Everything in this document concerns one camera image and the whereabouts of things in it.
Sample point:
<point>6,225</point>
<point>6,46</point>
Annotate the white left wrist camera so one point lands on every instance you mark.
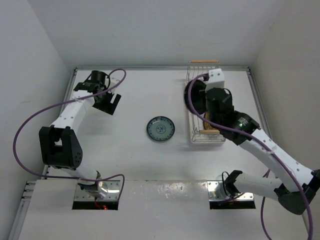
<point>113,82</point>

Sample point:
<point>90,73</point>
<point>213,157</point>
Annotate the metal base plate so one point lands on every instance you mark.
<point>217,194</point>
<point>110,190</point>

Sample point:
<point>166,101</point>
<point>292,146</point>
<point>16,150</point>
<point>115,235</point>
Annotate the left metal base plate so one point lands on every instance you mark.
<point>110,190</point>

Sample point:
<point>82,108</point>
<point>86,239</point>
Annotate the black glossy plate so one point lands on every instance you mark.
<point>197,95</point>

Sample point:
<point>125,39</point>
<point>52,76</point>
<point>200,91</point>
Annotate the wire dish rack wooden handles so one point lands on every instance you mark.
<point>201,132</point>

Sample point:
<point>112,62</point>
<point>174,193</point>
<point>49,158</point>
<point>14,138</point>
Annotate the blue white porcelain plate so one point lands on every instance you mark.
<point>160,129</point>

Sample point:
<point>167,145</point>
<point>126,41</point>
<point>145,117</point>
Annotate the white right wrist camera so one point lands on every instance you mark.
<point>216,79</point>

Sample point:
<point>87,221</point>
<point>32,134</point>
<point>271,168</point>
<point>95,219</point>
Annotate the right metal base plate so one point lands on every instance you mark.
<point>217,194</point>

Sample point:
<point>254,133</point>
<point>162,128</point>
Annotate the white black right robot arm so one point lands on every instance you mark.
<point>294,186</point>

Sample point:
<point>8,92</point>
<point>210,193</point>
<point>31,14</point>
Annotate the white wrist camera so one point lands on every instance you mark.
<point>216,79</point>
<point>113,82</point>

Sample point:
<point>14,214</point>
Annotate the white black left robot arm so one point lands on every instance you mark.
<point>60,148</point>

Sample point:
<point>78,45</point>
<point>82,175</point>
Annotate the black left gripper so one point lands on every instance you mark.
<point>108,107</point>

